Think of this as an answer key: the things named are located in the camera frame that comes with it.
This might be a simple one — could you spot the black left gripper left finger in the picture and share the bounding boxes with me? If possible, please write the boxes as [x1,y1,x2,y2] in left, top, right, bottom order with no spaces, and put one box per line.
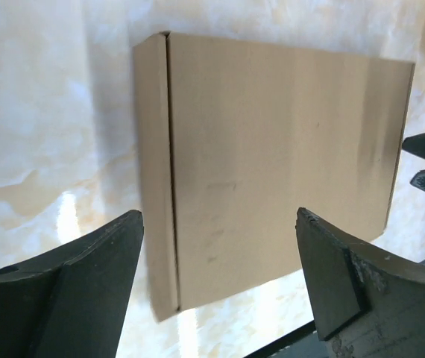
[0,210,144,357]

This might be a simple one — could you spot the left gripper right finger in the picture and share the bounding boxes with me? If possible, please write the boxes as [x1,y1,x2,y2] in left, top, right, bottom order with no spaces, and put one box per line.
[296,207,425,357]

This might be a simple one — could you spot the brown cardboard box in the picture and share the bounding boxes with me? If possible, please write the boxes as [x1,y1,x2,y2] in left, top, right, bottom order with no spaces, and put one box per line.
[133,32,415,321]

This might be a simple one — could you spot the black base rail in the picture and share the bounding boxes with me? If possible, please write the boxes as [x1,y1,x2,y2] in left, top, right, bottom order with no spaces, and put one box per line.
[245,321,329,358]

